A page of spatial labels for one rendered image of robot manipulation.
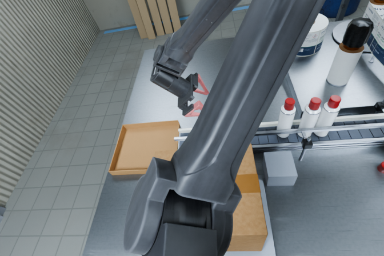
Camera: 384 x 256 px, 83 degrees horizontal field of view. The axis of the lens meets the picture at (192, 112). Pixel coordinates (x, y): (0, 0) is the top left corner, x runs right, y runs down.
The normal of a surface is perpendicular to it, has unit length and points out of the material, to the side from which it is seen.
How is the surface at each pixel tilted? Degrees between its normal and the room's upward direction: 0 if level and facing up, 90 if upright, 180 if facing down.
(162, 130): 0
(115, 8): 90
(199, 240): 39
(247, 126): 64
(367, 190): 0
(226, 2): 105
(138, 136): 0
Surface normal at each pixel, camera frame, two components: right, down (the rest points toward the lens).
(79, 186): -0.19, -0.62
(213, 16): -0.18, 0.92
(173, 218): 0.48, -0.55
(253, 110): 0.25, 0.32
